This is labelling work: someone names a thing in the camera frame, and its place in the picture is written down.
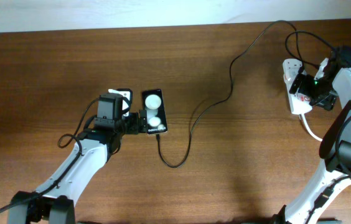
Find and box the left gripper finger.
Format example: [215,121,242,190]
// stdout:
[108,88,133,117]
[139,110,147,133]

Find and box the black smartphone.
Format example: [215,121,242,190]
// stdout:
[142,89,168,135]

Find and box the black charger cable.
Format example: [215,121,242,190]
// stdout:
[155,19,305,169]

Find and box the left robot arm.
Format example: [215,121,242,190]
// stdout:
[7,88,146,223]

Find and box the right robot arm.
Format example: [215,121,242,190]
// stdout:
[271,56,351,223]

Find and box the white power strip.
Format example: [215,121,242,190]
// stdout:
[284,74,312,115]

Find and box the white USB wall adapter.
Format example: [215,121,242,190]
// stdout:
[283,58,302,83]

